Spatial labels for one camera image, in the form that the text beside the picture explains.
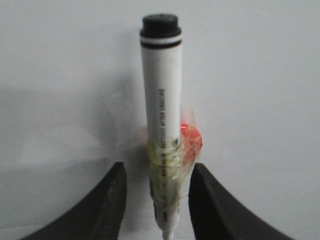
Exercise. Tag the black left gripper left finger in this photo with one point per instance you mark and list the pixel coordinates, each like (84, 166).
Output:
(98, 216)

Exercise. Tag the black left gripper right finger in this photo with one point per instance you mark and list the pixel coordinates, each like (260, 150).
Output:
(217, 215)

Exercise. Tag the white black whiteboard marker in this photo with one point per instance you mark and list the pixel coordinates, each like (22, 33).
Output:
(161, 54)

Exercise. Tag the white whiteboard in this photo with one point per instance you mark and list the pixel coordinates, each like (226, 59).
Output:
(72, 103)

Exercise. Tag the clear adhesive tape wrap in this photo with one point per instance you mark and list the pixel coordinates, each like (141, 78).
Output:
(167, 175)

